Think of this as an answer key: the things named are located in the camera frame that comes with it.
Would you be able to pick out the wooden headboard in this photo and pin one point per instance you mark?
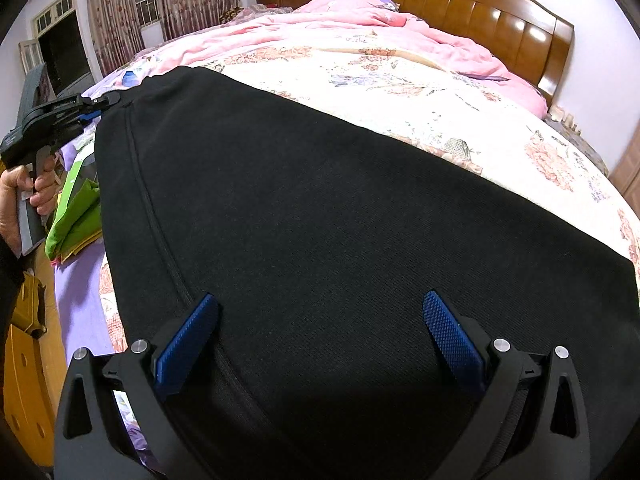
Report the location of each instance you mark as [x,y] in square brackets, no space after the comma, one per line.
[531,41]

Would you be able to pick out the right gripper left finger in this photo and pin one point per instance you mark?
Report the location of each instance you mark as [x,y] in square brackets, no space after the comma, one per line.
[91,440]

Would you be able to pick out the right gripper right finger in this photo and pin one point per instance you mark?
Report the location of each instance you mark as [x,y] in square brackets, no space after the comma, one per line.
[530,421]

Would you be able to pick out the black pants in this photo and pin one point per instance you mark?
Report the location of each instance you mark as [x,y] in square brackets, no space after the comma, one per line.
[250,411]

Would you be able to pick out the yellow wooden cabinet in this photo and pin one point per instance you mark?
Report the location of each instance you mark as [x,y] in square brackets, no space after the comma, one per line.
[34,372]

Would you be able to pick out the cluttered right nightstand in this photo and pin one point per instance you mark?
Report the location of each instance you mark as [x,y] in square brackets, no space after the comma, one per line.
[564,124]

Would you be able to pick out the pink quilt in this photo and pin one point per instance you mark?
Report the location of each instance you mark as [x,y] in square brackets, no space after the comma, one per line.
[367,27]

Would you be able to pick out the green folded cloth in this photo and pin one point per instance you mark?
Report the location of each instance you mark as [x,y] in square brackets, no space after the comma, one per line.
[77,221]

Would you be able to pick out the light wooden wardrobe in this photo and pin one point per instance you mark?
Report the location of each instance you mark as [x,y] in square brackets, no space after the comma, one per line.
[625,176]

